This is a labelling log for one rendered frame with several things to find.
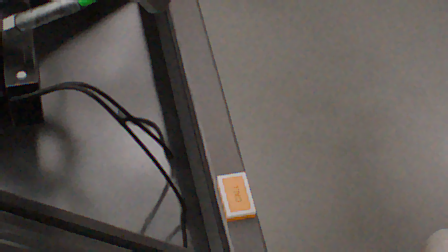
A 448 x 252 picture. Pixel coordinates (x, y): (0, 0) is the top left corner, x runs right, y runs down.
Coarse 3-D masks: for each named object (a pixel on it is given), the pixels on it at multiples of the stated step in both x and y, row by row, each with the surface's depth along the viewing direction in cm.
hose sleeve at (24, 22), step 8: (56, 0) 83; (64, 0) 83; (72, 0) 82; (32, 8) 85; (40, 8) 84; (48, 8) 84; (56, 8) 83; (64, 8) 83; (72, 8) 82; (80, 8) 82; (16, 16) 86; (24, 16) 85; (32, 16) 85; (40, 16) 84; (48, 16) 84; (56, 16) 84; (64, 16) 84; (16, 24) 86; (24, 24) 85; (32, 24) 85; (40, 24) 85
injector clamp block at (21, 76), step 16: (16, 0) 109; (0, 16) 107; (32, 32) 106; (0, 48) 115; (16, 48) 105; (32, 48) 105; (16, 64) 103; (32, 64) 103; (16, 80) 102; (32, 80) 102; (16, 112) 105; (32, 112) 106
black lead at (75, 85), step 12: (60, 84) 97; (72, 84) 96; (84, 84) 97; (24, 96) 100; (36, 96) 100; (96, 96) 97; (108, 96) 99; (108, 108) 98; (120, 108) 101; (120, 120) 100; (132, 120) 104; (144, 120) 118; (132, 132) 101; (168, 156) 114; (168, 180) 106
